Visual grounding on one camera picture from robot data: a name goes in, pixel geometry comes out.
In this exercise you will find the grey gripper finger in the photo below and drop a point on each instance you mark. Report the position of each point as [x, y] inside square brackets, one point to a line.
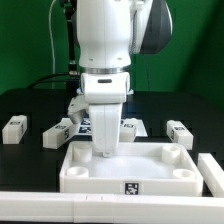
[77, 109]

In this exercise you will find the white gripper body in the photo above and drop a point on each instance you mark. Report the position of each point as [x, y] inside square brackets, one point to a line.
[105, 95]

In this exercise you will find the white desk top tray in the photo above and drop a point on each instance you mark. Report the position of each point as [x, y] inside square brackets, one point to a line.
[139, 168]

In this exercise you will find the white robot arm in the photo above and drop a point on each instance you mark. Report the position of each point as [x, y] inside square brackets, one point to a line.
[109, 32]

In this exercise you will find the white marker sheet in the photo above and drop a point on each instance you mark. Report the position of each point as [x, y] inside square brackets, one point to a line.
[85, 128]

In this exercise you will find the white front fence bar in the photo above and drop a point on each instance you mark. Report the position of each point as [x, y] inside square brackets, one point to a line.
[117, 209]

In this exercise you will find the white fence bar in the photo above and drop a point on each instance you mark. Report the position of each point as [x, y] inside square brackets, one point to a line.
[212, 173]
[117, 209]

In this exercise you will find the white right fence bar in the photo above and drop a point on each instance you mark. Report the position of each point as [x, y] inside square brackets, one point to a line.
[212, 173]

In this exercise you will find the black camera pole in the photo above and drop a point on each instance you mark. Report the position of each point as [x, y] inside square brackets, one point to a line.
[69, 8]

